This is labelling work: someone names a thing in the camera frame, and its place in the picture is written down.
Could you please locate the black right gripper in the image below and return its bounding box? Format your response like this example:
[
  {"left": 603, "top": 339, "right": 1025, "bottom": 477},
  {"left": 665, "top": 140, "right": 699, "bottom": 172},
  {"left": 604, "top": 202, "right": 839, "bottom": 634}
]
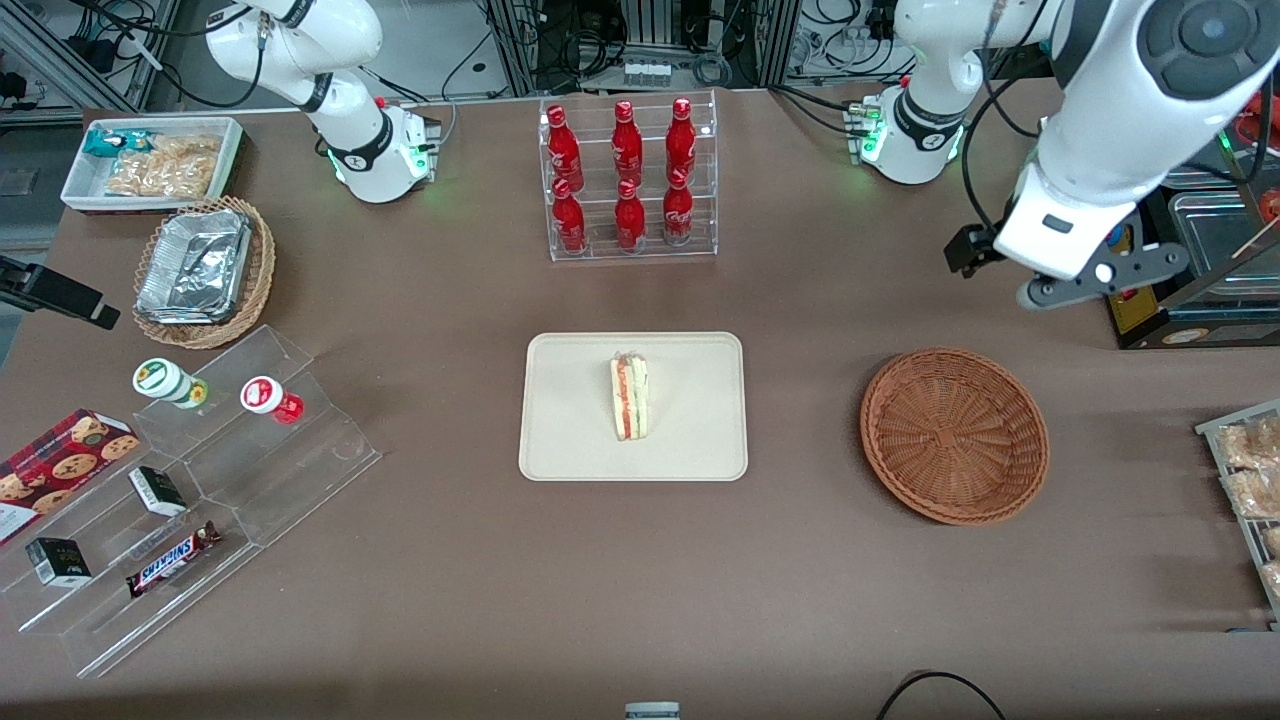
[{"left": 0, "top": 255, "right": 121, "bottom": 331}]

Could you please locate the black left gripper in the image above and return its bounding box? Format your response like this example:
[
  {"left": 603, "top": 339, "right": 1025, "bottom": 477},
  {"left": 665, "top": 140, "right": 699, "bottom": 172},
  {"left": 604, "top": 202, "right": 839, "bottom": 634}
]
[{"left": 944, "top": 224, "right": 1001, "bottom": 278}]

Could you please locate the triangle sandwich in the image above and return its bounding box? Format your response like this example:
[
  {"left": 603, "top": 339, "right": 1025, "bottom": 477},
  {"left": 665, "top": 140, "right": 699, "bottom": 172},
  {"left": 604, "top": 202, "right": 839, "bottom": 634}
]
[{"left": 610, "top": 352, "right": 650, "bottom": 442}]

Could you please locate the oval light wicker basket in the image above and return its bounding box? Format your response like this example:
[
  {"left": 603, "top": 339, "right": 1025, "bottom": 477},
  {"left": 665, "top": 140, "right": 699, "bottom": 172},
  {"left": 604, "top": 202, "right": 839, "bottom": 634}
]
[{"left": 132, "top": 196, "right": 277, "bottom": 350}]

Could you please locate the round brown wicker basket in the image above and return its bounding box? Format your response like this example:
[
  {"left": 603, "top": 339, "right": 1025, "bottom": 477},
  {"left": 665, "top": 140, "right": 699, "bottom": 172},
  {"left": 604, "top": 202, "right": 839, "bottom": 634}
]
[{"left": 860, "top": 347, "right": 1050, "bottom": 527}]

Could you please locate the tray of packaged crackers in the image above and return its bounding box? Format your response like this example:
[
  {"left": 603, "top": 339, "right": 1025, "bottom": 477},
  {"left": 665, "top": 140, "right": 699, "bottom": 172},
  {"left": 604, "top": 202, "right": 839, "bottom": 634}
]
[{"left": 1195, "top": 400, "right": 1280, "bottom": 631}]

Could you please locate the beige rectangular tray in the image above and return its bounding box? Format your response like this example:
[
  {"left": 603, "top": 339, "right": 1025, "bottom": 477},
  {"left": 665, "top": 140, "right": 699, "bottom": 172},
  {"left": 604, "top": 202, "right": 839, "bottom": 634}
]
[{"left": 518, "top": 332, "right": 749, "bottom": 483}]

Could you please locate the green white yogurt bottle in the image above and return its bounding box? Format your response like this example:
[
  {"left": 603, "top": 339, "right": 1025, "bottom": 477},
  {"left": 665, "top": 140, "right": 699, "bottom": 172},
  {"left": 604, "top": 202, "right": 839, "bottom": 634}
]
[{"left": 133, "top": 358, "right": 210, "bottom": 411}]

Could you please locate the stack of foil trays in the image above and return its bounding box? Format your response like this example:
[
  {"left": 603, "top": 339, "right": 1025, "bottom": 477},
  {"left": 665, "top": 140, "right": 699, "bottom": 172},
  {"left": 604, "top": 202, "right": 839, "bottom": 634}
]
[{"left": 136, "top": 208, "right": 253, "bottom": 326}]

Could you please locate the white rectangular bin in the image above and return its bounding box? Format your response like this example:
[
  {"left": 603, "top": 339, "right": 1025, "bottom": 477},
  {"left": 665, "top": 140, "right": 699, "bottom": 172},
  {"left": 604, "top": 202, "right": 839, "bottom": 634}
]
[{"left": 60, "top": 117, "right": 246, "bottom": 216}]

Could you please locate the red cookie box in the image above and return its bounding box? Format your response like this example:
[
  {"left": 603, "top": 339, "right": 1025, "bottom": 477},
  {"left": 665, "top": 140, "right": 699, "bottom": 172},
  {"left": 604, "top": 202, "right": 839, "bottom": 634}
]
[{"left": 0, "top": 408, "right": 141, "bottom": 549}]

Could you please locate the clear bag of crackers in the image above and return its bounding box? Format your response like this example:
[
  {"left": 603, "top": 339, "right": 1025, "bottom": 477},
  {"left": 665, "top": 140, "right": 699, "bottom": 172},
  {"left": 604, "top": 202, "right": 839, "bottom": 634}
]
[{"left": 104, "top": 134, "right": 224, "bottom": 200}]

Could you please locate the teal snack packet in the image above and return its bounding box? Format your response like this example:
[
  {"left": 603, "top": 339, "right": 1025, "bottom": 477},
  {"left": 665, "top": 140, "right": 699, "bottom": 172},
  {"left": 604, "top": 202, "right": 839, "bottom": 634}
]
[{"left": 82, "top": 128, "right": 153, "bottom": 160}]

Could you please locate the red white yogurt bottle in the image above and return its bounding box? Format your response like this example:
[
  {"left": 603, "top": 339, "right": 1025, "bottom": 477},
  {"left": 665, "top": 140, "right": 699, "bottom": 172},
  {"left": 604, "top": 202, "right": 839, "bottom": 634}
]
[{"left": 240, "top": 376, "right": 305, "bottom": 425}]

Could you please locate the small black box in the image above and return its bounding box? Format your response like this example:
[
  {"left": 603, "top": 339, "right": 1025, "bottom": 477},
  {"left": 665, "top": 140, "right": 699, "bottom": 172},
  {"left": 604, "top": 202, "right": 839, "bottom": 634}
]
[
  {"left": 128, "top": 466, "right": 188, "bottom": 518},
  {"left": 25, "top": 537, "right": 93, "bottom": 587}
]

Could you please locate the clear acrylic stepped shelf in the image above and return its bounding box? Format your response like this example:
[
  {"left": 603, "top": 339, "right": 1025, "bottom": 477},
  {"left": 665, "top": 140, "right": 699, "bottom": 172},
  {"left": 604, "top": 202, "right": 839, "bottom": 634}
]
[{"left": 0, "top": 324, "right": 383, "bottom": 681}]

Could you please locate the black display case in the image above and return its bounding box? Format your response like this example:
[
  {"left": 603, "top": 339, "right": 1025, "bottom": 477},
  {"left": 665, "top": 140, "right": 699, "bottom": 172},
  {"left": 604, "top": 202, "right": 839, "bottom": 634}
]
[{"left": 1100, "top": 85, "right": 1280, "bottom": 351}]

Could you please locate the stainless steel pan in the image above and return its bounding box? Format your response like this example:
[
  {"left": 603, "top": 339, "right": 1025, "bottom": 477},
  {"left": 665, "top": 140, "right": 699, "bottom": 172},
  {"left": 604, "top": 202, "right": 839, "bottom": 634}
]
[{"left": 1166, "top": 188, "right": 1280, "bottom": 301}]

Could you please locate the Snickers chocolate bar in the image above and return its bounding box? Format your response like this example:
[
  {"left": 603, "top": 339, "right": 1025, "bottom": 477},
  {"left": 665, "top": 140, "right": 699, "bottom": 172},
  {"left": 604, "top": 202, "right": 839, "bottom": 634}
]
[{"left": 125, "top": 521, "right": 223, "bottom": 599}]

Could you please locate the red soda bottle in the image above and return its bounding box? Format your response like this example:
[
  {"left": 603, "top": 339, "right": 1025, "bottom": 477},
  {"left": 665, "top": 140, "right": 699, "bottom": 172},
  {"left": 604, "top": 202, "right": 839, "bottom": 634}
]
[
  {"left": 552, "top": 178, "right": 589, "bottom": 253},
  {"left": 614, "top": 179, "right": 648, "bottom": 251},
  {"left": 666, "top": 97, "right": 698, "bottom": 185},
  {"left": 546, "top": 105, "right": 585, "bottom": 192},
  {"left": 662, "top": 166, "right": 695, "bottom": 246},
  {"left": 611, "top": 100, "right": 645, "bottom": 187}
]

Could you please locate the wrapped pastry bag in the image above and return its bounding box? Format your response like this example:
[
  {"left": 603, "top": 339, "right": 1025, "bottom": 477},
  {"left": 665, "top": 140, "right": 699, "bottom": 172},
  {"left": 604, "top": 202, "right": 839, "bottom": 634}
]
[
  {"left": 1222, "top": 468, "right": 1280, "bottom": 521},
  {"left": 1215, "top": 416, "right": 1280, "bottom": 471}
]

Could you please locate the clear acrylic bottle rack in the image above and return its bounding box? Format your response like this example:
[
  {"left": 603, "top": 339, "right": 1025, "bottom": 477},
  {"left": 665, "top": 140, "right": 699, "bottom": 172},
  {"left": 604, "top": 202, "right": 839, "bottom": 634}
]
[{"left": 538, "top": 90, "right": 719, "bottom": 263}]

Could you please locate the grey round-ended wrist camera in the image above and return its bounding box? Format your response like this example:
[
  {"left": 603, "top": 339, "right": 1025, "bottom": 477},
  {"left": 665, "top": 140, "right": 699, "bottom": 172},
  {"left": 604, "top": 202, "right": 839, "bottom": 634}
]
[{"left": 1016, "top": 243, "right": 1192, "bottom": 311}]

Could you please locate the black cable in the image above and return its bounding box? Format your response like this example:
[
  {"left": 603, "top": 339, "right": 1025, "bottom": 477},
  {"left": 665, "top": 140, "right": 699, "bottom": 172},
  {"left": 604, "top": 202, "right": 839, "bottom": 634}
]
[{"left": 877, "top": 671, "right": 1007, "bottom": 720}]

